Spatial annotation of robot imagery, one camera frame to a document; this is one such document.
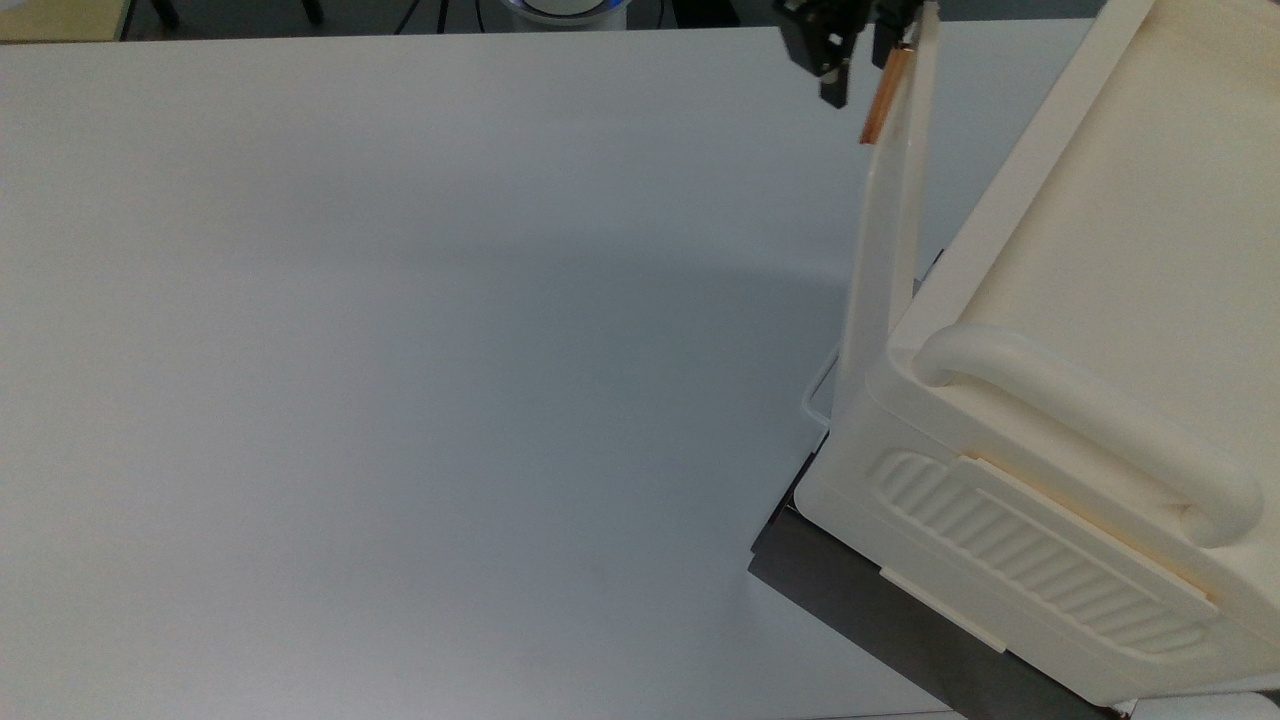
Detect cream cabinet door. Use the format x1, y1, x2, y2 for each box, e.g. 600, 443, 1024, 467
835, 4, 942, 421

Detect yellow wooden table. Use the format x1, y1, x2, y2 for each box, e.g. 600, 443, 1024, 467
0, 0, 128, 44

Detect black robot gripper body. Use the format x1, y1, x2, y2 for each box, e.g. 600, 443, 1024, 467
772, 0, 937, 77

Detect cream plastic storage cabinet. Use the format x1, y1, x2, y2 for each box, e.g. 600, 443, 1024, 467
795, 0, 1280, 707

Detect black tripod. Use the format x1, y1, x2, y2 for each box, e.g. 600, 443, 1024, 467
394, 0, 453, 37

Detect copper door handle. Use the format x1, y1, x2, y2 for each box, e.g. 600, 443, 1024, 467
858, 45, 914, 147

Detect cream cabinet carry handle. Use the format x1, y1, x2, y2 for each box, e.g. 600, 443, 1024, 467
912, 324, 1267, 549

